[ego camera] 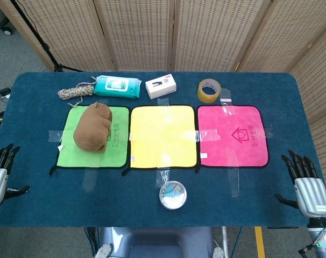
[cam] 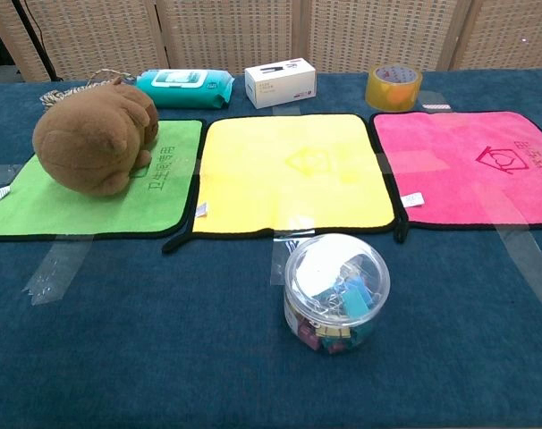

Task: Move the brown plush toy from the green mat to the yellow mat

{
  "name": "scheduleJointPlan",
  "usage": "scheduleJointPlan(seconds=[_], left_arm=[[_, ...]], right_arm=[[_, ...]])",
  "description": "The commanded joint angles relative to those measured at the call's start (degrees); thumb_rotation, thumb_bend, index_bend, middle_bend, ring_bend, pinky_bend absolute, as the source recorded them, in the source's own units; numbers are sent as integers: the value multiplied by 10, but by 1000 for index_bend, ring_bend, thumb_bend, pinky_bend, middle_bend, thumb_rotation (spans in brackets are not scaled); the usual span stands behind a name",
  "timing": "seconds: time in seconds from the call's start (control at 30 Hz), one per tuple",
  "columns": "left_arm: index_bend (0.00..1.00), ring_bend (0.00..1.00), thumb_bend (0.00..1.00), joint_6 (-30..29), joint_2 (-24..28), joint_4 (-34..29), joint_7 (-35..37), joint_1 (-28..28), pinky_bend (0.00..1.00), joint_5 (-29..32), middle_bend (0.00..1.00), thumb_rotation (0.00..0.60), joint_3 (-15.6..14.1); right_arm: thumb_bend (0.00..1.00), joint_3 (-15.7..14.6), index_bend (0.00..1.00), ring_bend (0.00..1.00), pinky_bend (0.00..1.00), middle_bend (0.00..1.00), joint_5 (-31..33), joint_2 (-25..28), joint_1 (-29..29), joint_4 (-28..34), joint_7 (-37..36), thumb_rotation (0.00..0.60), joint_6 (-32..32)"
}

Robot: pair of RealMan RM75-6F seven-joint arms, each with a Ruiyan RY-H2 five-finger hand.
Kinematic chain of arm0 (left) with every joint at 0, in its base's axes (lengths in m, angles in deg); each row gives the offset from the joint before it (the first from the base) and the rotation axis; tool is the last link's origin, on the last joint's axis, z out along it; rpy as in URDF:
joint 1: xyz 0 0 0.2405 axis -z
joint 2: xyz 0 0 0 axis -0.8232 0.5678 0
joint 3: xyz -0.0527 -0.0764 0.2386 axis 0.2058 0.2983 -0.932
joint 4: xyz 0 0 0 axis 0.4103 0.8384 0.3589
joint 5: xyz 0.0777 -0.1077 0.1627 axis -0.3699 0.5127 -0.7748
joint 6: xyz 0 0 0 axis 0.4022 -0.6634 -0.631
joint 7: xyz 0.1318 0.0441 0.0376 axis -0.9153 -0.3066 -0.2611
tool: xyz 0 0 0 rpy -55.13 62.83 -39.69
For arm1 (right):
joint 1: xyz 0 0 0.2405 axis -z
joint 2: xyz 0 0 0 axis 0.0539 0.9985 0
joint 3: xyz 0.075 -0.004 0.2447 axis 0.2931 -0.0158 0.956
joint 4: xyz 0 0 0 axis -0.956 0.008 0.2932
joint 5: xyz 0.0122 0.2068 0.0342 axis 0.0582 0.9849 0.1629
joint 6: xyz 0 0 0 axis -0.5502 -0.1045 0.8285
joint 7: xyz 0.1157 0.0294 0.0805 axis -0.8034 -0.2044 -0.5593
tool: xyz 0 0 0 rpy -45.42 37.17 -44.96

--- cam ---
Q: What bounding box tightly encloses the pink microfibre cloth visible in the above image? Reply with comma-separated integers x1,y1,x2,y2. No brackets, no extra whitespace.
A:
369,110,542,244

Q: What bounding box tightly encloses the yellow packing tape roll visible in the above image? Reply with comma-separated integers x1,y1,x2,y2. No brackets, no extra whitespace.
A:
364,63,424,113

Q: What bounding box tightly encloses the twisted twine bundle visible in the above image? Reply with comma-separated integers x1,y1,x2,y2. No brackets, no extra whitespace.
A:
38,68,137,108

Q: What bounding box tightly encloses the blue tablecloth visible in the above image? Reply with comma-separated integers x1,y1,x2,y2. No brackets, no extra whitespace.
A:
0,68,542,429

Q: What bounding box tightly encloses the teal wet wipes pack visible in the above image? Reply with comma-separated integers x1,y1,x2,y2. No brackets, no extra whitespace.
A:
134,68,235,111

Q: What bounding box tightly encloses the brown plush toy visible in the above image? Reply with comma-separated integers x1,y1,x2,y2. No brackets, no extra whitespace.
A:
31,76,160,198

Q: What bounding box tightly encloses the green microfibre cloth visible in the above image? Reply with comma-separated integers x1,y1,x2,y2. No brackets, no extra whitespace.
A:
0,118,206,242

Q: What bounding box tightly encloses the white cardboard box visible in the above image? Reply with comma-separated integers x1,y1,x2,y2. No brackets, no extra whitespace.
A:
244,58,318,110

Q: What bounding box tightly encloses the clear jar of binder clips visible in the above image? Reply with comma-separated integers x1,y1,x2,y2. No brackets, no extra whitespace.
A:
283,233,392,357

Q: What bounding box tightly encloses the woven folding screen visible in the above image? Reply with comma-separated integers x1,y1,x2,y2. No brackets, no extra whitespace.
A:
0,0,542,82

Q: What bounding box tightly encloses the yellow microfibre cloth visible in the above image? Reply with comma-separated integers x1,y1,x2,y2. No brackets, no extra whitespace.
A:
162,114,398,256

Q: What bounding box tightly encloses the black stand pole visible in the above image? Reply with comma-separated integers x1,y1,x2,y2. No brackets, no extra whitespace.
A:
10,0,64,82

